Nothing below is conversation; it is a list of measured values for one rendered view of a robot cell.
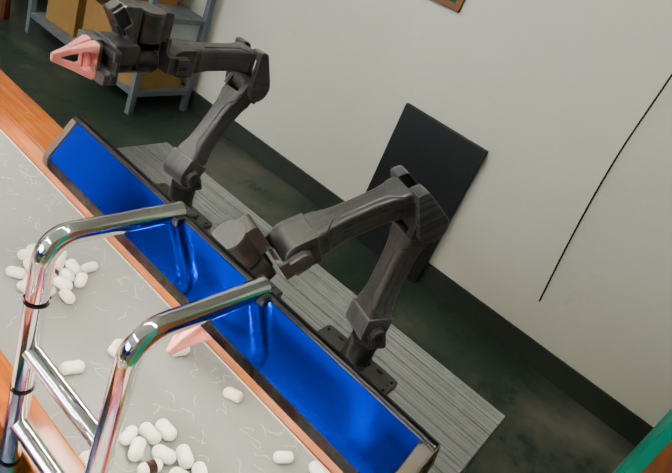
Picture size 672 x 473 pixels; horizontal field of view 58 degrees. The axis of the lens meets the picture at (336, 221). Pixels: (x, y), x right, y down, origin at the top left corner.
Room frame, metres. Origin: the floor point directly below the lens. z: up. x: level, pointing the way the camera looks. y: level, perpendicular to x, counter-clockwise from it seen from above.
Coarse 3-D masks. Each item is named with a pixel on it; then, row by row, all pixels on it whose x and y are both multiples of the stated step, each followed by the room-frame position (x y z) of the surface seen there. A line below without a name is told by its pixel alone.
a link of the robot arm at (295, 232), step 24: (384, 192) 0.93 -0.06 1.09; (408, 192) 0.94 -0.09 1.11; (312, 216) 0.87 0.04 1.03; (336, 216) 0.88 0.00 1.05; (360, 216) 0.89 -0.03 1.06; (384, 216) 0.92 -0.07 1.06; (408, 216) 0.94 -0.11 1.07; (432, 216) 0.96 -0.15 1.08; (288, 240) 0.82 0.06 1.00; (312, 240) 0.82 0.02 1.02; (336, 240) 0.86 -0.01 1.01; (432, 240) 0.98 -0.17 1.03
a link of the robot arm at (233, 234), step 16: (224, 224) 0.78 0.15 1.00; (240, 224) 0.78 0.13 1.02; (256, 224) 0.79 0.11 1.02; (224, 240) 0.76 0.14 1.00; (240, 240) 0.75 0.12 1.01; (256, 240) 0.78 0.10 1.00; (240, 256) 0.75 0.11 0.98; (256, 256) 0.78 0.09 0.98; (272, 256) 0.79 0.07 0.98; (304, 256) 0.80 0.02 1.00; (288, 272) 0.80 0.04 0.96
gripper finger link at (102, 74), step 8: (80, 40) 1.00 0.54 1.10; (88, 40) 1.01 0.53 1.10; (64, 48) 0.96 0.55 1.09; (80, 56) 1.00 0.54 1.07; (80, 64) 1.00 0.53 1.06; (96, 72) 1.00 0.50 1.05; (104, 72) 1.00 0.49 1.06; (112, 72) 1.01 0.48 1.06; (96, 80) 1.00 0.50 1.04; (104, 80) 0.99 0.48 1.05
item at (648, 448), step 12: (660, 420) 0.66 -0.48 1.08; (660, 432) 0.60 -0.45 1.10; (648, 444) 0.61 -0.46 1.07; (660, 444) 0.60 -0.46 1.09; (636, 456) 0.61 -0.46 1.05; (648, 456) 0.60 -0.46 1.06; (660, 456) 0.58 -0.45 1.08; (624, 468) 0.61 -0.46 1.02; (636, 468) 0.60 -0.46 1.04; (648, 468) 0.58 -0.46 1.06; (660, 468) 0.54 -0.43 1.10
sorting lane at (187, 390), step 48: (0, 144) 1.13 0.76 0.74; (0, 192) 0.97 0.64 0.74; (48, 192) 1.04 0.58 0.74; (0, 240) 0.85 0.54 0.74; (96, 240) 0.96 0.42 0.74; (0, 288) 0.74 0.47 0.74; (96, 288) 0.83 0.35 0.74; (144, 288) 0.88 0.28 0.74; (0, 336) 0.65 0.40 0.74; (48, 336) 0.69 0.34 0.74; (96, 336) 0.73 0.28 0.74; (96, 384) 0.64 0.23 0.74; (144, 384) 0.68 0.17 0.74; (192, 384) 0.72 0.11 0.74; (240, 384) 0.76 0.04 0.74; (192, 432) 0.63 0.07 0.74; (240, 432) 0.67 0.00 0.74; (288, 432) 0.71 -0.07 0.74
